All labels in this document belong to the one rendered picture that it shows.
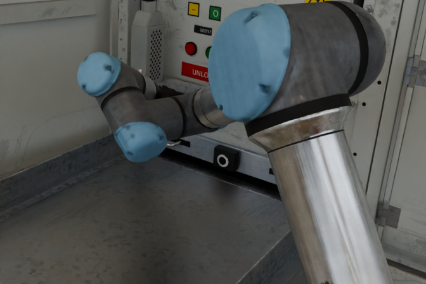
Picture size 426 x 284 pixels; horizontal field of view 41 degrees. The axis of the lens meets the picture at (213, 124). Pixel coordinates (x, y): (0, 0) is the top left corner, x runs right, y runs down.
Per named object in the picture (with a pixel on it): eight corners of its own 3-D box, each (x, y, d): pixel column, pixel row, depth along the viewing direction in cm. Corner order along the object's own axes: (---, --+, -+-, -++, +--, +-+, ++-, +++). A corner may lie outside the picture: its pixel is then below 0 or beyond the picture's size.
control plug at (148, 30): (145, 88, 133) (147, 14, 127) (129, 83, 136) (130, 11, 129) (165, 81, 139) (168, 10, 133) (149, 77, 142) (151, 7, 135)
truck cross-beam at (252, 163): (329, 203, 126) (333, 179, 124) (141, 139, 152) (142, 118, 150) (338, 194, 130) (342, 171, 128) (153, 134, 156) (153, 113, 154)
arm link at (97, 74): (84, 105, 92) (66, 66, 96) (122, 121, 102) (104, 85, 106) (120, 77, 91) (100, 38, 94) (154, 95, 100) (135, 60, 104)
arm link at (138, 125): (193, 130, 93) (165, 80, 98) (133, 142, 87) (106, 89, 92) (177, 156, 99) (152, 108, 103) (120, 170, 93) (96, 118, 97)
